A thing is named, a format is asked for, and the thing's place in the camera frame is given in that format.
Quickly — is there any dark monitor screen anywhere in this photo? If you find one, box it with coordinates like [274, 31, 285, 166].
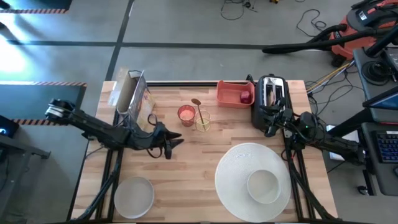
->
[362, 90, 398, 124]

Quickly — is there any black diagonal support pole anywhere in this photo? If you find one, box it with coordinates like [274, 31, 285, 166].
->
[323, 107, 374, 139]

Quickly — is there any white paper sheet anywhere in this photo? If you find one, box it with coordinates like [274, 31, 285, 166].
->
[325, 124, 364, 162]

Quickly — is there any yellow and white cable bundle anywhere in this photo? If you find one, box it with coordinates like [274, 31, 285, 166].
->
[306, 61, 355, 94]

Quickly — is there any black vacuum wand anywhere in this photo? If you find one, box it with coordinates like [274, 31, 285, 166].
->
[262, 27, 388, 55]

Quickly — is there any orange plastic basket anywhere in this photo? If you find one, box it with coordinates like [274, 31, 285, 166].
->
[216, 80, 256, 110]

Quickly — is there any white bowl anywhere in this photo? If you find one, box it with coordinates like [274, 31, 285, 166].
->
[246, 169, 281, 205]

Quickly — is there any white round plate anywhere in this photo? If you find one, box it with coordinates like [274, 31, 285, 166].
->
[113, 176, 155, 220]

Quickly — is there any large white plate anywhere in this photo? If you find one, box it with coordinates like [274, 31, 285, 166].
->
[215, 142, 292, 223]

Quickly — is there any orange vacuum cleaner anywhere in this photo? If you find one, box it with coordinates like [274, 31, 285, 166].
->
[328, 0, 398, 60]

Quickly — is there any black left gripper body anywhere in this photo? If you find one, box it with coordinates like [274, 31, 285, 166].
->
[144, 122, 172, 151]

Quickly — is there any black diagonal tube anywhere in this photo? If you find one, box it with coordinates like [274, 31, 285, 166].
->
[365, 24, 398, 58]

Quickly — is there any dark grey desk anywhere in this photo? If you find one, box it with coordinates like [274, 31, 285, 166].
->
[0, 133, 52, 218]

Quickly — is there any clear yellow glass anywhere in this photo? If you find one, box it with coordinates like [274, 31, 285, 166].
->
[195, 110, 211, 133]

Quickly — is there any red glass tumbler with juice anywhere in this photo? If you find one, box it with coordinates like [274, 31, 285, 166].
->
[177, 105, 197, 128]

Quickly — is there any black corrugated vacuum hose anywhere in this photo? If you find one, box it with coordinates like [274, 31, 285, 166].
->
[306, 24, 348, 44]

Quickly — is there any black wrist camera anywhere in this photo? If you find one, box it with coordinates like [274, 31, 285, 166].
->
[264, 124, 278, 138]
[164, 143, 174, 161]

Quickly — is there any red apple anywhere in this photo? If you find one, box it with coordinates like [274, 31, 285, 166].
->
[239, 90, 253, 105]

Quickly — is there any black floor cable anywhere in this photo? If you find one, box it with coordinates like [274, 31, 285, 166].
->
[295, 8, 328, 38]
[220, 0, 247, 21]

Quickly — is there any black keyboard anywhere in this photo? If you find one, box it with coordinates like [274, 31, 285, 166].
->
[374, 130, 398, 164]

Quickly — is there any black coiled cable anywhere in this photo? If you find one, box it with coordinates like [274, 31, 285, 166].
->
[361, 60, 393, 87]

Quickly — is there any black hazard-striped floor mat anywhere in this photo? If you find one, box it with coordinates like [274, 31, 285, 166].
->
[0, 81, 88, 126]
[0, 0, 73, 14]

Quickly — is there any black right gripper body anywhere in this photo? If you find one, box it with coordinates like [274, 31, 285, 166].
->
[266, 98, 295, 133]

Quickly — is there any blue cereal box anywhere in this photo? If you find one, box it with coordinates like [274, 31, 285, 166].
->
[107, 68, 156, 133]

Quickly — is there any black table rail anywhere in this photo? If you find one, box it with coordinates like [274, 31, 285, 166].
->
[146, 80, 259, 87]

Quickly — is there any black two-slot toaster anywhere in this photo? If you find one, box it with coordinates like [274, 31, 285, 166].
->
[251, 73, 293, 131]

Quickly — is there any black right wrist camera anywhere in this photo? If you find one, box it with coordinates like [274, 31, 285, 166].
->
[264, 124, 278, 138]

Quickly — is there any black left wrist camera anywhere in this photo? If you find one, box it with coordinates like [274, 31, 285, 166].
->
[164, 143, 174, 161]

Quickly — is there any black device with blue light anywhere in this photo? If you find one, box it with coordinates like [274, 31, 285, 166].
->
[0, 114, 20, 139]

